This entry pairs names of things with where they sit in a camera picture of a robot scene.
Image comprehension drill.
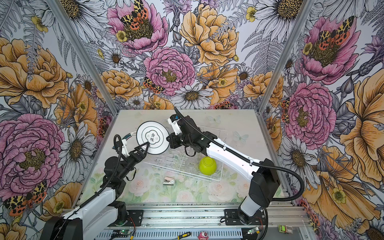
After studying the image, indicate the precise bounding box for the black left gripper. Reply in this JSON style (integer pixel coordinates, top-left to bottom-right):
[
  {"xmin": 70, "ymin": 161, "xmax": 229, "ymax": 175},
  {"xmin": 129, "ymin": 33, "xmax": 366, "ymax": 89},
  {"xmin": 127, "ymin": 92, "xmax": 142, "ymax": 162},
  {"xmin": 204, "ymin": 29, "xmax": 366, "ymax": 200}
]
[{"xmin": 118, "ymin": 142, "xmax": 151, "ymax": 179}]

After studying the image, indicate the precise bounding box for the teal rimmed back plate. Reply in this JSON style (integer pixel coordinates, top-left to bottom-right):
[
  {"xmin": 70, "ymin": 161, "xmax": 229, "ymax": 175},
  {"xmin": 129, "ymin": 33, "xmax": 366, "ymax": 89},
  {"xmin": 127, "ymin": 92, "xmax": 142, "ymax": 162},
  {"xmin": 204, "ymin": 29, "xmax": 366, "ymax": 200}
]
[{"xmin": 136, "ymin": 121, "xmax": 170, "ymax": 155}]

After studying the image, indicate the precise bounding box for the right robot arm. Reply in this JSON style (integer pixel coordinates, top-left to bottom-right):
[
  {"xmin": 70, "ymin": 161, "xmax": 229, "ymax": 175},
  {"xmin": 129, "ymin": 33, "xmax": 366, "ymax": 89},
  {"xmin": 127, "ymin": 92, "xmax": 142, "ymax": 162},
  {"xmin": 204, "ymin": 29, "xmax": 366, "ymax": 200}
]
[{"xmin": 167, "ymin": 114, "xmax": 281, "ymax": 225}]

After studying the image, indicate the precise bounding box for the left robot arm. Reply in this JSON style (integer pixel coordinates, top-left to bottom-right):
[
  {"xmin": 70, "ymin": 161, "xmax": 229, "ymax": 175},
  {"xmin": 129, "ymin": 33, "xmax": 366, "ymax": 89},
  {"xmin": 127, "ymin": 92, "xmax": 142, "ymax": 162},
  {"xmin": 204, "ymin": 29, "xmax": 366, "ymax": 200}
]
[{"xmin": 40, "ymin": 142, "xmax": 150, "ymax": 240}]

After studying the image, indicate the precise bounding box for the lime green plastic bowl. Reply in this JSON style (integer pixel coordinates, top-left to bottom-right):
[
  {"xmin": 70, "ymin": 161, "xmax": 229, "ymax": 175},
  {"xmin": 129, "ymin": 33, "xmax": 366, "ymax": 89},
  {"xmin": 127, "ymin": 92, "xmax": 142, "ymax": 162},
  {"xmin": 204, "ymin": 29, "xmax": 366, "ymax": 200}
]
[{"xmin": 199, "ymin": 157, "xmax": 217, "ymax": 176}]

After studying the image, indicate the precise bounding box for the floral table mat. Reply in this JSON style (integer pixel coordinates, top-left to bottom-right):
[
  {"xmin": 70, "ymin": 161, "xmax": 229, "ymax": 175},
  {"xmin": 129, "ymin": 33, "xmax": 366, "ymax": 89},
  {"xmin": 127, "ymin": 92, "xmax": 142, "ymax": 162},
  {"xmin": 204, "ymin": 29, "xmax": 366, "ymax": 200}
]
[{"xmin": 89, "ymin": 161, "xmax": 286, "ymax": 204}]

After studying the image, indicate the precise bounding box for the green circuit board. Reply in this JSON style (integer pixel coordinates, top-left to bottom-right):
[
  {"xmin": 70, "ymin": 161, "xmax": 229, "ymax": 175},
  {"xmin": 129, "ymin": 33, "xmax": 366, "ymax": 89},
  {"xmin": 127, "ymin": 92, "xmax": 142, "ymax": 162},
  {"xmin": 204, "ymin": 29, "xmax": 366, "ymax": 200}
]
[{"xmin": 111, "ymin": 229, "xmax": 136, "ymax": 240}]

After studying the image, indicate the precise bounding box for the yellow black screwdriver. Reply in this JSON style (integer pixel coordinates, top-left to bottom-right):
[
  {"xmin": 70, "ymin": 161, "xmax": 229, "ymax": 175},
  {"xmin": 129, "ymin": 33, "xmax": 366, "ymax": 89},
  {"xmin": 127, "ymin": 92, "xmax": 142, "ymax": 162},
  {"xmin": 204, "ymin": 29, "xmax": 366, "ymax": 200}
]
[{"xmin": 173, "ymin": 232, "xmax": 192, "ymax": 240}]

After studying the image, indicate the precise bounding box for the pink small toy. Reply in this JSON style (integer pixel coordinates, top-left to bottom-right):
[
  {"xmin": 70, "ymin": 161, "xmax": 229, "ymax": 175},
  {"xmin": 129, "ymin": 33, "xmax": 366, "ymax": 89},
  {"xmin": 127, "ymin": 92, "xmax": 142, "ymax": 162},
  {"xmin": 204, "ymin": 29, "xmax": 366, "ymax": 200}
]
[{"xmin": 198, "ymin": 231, "xmax": 209, "ymax": 240}]

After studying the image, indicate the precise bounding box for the small green device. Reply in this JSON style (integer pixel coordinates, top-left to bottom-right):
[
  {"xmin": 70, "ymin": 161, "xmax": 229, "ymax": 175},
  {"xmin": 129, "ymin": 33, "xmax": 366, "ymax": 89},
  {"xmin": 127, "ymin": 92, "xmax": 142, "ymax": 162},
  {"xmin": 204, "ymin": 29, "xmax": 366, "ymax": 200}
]
[{"xmin": 278, "ymin": 225, "xmax": 293, "ymax": 234}]

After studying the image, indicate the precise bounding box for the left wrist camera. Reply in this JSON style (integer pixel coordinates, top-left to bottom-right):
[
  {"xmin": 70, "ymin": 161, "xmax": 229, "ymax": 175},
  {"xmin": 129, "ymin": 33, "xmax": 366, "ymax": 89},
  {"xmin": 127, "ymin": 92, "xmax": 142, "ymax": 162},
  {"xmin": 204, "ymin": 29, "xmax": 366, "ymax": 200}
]
[{"xmin": 121, "ymin": 139, "xmax": 129, "ymax": 157}]

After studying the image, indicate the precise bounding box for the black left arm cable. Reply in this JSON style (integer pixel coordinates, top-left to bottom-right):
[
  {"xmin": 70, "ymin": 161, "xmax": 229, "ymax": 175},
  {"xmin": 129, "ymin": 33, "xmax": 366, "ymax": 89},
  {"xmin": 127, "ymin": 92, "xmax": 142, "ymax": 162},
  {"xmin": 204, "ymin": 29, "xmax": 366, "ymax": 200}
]
[{"xmin": 53, "ymin": 134, "xmax": 124, "ymax": 235}]

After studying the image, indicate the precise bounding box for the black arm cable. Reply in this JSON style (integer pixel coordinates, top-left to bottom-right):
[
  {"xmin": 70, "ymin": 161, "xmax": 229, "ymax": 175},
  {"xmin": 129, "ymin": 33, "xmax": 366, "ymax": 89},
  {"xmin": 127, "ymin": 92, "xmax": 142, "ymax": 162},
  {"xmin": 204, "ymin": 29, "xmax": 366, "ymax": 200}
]
[
  {"xmin": 173, "ymin": 106, "xmax": 306, "ymax": 202},
  {"xmin": 53, "ymin": 134, "xmax": 124, "ymax": 235}
]

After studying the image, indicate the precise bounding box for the white wire dish rack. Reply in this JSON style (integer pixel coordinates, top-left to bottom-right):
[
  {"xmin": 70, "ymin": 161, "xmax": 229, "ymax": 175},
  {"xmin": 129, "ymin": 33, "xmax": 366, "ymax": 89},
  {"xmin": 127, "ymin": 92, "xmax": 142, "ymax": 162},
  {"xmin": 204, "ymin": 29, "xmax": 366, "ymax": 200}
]
[{"xmin": 143, "ymin": 127, "xmax": 224, "ymax": 182}]

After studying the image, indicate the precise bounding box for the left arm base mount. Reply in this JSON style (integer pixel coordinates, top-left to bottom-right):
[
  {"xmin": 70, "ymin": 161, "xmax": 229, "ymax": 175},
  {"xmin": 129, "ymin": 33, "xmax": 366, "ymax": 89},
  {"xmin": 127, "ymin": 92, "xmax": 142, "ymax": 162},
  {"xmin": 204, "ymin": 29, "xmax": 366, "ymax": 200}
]
[{"xmin": 109, "ymin": 201, "xmax": 144, "ymax": 227}]

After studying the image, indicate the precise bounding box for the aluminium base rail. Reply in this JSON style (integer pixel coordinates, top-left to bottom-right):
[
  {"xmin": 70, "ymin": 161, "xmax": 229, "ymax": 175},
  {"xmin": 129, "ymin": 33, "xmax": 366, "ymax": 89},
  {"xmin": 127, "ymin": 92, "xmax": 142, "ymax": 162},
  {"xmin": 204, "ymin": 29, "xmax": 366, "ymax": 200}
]
[{"xmin": 94, "ymin": 203, "xmax": 315, "ymax": 240}]

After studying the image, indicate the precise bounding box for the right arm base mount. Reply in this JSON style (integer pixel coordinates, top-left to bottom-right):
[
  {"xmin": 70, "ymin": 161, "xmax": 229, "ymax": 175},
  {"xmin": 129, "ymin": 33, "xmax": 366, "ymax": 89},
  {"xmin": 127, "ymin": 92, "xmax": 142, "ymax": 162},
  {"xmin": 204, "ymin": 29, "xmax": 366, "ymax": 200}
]
[{"xmin": 220, "ymin": 208, "xmax": 268, "ymax": 226}]

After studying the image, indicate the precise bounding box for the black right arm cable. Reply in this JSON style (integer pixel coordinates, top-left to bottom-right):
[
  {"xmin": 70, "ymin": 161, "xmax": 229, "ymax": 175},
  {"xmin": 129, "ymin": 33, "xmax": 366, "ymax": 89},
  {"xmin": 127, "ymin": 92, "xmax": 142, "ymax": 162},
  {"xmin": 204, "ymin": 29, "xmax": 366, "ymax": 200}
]
[{"xmin": 173, "ymin": 106, "xmax": 306, "ymax": 202}]

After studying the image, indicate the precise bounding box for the aluminium corner post left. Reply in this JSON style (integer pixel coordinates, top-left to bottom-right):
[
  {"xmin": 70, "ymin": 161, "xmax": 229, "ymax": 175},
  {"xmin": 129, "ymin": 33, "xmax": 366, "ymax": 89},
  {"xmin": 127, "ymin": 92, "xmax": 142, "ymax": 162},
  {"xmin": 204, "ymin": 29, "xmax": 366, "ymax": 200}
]
[{"xmin": 47, "ymin": 1, "xmax": 120, "ymax": 117}]

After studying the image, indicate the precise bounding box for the aluminium corner post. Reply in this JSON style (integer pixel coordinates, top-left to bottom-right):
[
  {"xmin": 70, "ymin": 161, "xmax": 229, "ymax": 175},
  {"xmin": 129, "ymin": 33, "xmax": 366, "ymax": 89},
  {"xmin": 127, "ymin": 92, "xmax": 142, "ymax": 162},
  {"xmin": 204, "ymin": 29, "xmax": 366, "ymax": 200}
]
[
  {"xmin": 47, "ymin": 1, "xmax": 120, "ymax": 117},
  {"xmin": 258, "ymin": 0, "xmax": 316, "ymax": 115}
]

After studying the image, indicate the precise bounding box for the aluminium corner post right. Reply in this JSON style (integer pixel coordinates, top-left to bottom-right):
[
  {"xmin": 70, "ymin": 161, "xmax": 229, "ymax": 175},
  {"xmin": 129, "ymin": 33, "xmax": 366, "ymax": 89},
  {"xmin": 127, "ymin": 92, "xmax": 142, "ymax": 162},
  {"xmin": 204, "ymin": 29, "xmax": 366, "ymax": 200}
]
[{"xmin": 258, "ymin": 0, "xmax": 316, "ymax": 115}]

